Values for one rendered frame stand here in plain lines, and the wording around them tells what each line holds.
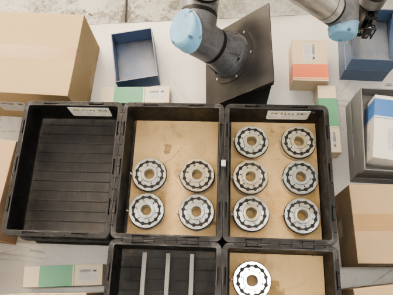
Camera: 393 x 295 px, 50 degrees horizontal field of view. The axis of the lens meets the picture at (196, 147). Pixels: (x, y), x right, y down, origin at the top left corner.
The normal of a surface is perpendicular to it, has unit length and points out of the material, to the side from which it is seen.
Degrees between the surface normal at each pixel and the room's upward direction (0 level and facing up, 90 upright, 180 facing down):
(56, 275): 0
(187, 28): 45
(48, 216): 0
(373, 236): 0
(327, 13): 77
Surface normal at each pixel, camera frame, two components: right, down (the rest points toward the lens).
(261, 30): -0.71, -0.23
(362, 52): -0.04, -0.33
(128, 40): 0.15, 0.93
